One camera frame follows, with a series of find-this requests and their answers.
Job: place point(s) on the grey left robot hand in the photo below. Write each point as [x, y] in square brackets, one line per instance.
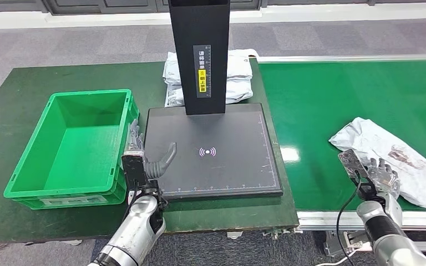
[159, 167]

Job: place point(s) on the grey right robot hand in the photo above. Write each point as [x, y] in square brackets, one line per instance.
[384, 180]

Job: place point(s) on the grey parcel red stain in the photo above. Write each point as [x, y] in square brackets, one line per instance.
[400, 147]

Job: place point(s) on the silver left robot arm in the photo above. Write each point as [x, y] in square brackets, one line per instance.
[139, 224]

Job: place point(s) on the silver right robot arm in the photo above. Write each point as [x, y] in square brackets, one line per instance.
[385, 227]

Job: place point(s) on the black inbound scanner machine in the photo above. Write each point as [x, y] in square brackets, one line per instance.
[216, 165]

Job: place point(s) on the green conveyor belt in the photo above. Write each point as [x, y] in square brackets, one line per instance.
[327, 110]

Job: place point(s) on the white parcel bag QR label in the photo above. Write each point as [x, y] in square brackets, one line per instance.
[238, 93]

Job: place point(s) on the flat white parcel bag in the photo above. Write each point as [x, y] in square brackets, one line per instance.
[239, 68]

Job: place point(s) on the green plastic crate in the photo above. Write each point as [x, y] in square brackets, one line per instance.
[69, 147]

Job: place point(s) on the ruler label sticker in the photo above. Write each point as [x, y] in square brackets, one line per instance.
[202, 73]

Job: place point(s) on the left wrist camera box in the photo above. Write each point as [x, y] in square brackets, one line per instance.
[134, 170]

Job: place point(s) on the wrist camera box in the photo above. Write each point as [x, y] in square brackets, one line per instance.
[134, 170]
[352, 163]

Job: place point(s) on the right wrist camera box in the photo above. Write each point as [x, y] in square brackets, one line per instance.
[352, 163]

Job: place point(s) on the metal conveyor bracket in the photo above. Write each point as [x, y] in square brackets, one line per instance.
[336, 244]

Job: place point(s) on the glass partition grey frame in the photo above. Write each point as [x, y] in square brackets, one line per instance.
[88, 5]

